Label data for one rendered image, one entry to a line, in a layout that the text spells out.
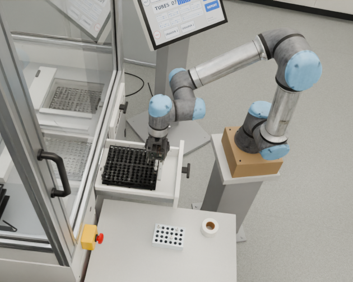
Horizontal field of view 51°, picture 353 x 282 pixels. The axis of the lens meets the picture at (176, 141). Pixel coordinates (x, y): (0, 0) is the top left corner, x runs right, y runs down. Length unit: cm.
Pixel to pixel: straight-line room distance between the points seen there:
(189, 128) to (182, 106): 161
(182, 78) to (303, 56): 41
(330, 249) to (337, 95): 149
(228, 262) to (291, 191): 130
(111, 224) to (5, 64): 106
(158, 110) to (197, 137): 162
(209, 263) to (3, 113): 108
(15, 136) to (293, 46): 88
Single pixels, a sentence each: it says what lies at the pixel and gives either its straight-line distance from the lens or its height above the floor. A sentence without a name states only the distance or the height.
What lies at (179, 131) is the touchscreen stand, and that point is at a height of 4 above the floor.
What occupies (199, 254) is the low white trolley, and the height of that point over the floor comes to 76.
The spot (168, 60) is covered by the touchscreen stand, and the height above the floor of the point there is 74.
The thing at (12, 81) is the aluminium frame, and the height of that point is 175.
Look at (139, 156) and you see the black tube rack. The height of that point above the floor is 90.
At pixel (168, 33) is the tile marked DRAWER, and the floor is 101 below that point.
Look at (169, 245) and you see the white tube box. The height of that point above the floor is 79.
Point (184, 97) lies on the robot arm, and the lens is 129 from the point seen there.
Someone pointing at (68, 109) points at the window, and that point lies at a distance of 110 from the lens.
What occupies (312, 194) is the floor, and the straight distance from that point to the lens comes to 283.
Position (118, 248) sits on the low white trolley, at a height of 76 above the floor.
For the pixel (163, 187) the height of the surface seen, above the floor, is 84.
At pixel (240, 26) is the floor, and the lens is 404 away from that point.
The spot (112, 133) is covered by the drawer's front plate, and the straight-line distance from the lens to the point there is 172.
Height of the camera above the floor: 221
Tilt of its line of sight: 52 degrees down
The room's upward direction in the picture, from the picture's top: 8 degrees clockwise
